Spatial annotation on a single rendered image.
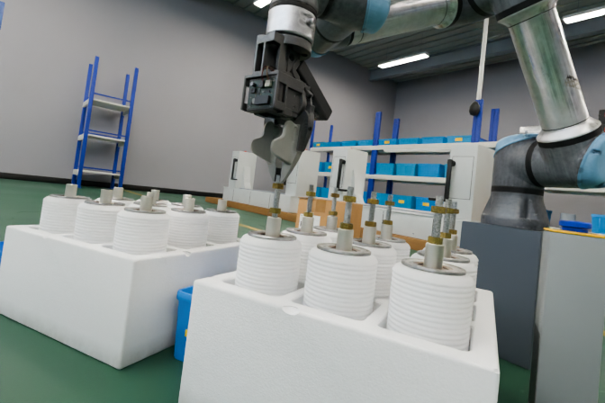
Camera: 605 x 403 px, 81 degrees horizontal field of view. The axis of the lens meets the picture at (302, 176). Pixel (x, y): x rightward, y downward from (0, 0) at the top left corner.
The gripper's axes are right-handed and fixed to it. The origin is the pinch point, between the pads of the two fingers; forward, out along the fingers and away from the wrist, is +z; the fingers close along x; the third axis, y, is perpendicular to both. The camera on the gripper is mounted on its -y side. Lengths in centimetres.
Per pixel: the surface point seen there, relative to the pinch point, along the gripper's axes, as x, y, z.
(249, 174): -347, -308, -12
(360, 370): 19.4, 4.6, 21.1
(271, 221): 0.5, 1.7, 7.5
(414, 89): -384, -938, -330
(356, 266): 15.4, 1.1, 11.0
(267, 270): 3.3, 4.1, 14.0
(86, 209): -38.2, 13.2, 10.9
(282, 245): 4.1, 2.7, 10.3
